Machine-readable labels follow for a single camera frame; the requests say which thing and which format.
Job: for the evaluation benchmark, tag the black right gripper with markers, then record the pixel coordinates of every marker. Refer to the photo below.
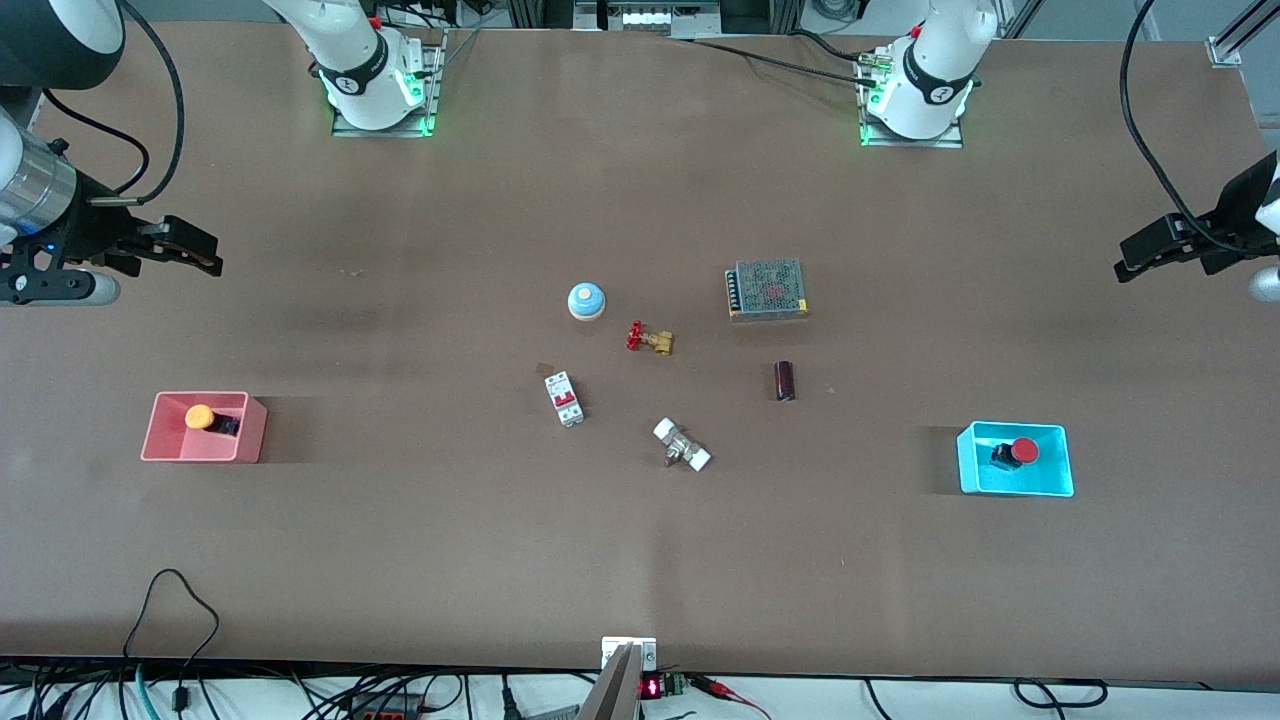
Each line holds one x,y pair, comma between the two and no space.
92,230

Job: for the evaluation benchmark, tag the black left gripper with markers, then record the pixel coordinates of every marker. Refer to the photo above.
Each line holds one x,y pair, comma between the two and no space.
1228,222

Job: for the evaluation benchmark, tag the yellow push button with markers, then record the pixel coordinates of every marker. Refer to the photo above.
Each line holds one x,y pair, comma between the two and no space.
199,416

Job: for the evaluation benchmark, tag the red push button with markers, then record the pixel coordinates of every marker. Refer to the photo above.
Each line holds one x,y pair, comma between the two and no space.
1025,451

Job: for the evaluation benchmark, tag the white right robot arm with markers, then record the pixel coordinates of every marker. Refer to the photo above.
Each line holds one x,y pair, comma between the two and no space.
350,60

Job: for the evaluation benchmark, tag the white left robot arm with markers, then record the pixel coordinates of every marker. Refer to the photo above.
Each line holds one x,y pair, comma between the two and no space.
935,70

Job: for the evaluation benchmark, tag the pink plastic bin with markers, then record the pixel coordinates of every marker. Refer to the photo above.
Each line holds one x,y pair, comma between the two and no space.
170,447

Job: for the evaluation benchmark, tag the cyan plastic bin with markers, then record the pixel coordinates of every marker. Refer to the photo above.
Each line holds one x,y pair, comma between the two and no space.
1050,478

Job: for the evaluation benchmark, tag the metal mesh power supply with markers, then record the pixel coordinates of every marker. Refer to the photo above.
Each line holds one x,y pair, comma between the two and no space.
768,290

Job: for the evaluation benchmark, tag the dark brown cylindrical capacitor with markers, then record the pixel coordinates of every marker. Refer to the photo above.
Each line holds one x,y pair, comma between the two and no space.
785,381

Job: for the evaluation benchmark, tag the blue dome bell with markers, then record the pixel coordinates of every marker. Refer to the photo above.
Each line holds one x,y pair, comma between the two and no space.
586,300

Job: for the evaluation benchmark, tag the orange power strip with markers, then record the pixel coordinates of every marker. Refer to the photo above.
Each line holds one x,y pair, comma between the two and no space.
385,712

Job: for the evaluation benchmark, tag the grey control box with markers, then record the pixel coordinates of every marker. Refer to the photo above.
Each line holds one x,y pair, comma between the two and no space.
645,18

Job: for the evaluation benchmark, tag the silver valve white caps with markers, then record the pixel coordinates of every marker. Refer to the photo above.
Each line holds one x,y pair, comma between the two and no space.
680,445

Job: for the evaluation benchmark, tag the red clip lead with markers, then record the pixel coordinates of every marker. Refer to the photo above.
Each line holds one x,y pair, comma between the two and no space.
715,686

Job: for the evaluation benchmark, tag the red LED display module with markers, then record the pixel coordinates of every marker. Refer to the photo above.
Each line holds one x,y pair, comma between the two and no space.
651,687

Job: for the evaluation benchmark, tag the aluminium frame profile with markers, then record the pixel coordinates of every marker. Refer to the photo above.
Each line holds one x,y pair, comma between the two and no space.
1225,50

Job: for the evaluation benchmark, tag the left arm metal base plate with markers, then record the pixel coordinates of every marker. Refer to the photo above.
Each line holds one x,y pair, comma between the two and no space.
940,143

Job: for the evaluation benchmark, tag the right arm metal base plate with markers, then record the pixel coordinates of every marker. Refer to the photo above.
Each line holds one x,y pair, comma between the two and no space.
433,90

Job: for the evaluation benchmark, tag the white circuit breaker red switch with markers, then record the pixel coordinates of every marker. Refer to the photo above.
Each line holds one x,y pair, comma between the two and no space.
563,398

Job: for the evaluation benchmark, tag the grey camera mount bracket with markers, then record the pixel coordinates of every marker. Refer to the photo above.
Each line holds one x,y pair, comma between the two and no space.
615,690

